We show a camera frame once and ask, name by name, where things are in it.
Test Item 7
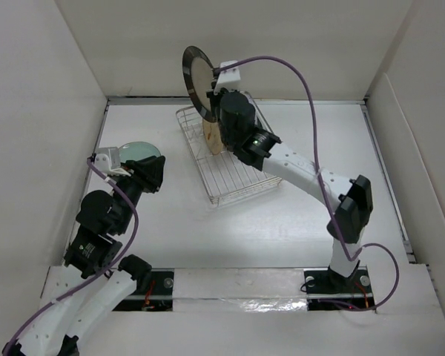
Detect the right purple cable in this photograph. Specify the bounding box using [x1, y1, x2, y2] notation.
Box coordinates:
[217, 55, 401, 310]

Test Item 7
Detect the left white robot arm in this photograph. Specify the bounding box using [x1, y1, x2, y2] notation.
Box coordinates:
[1, 154, 165, 355]

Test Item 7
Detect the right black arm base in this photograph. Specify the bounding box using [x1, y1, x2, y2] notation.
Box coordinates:
[300, 266, 375, 312]

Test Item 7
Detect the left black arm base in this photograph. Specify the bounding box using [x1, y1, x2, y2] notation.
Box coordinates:
[113, 269, 174, 312]

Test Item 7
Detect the purple cable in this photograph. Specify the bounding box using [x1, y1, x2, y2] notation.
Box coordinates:
[217, 55, 401, 310]
[1, 155, 140, 356]

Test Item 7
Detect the round light green plate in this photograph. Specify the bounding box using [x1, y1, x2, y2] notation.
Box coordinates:
[119, 141, 161, 163]

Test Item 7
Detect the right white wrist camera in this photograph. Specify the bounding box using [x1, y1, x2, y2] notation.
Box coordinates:
[214, 61, 241, 94]

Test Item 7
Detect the metal wire dish rack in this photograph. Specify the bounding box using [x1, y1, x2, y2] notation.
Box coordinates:
[176, 106, 282, 206]

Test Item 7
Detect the striped rim beige plate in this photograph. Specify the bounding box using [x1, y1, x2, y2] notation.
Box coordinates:
[182, 46, 216, 123]

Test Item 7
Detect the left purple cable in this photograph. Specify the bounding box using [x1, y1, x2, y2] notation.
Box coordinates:
[1, 155, 140, 356]

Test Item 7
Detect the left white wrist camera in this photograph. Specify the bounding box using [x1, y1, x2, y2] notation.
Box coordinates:
[91, 147, 125, 176]

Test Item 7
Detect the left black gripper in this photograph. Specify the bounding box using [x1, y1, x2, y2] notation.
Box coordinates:
[113, 154, 165, 233]

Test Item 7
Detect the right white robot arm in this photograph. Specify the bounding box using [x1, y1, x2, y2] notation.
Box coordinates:
[206, 89, 373, 291]

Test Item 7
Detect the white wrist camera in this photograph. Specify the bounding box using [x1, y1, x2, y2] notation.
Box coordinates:
[91, 147, 125, 176]
[214, 61, 241, 94]

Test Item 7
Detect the beige bird pattern plate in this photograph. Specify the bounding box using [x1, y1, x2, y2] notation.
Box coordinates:
[202, 119, 224, 155]

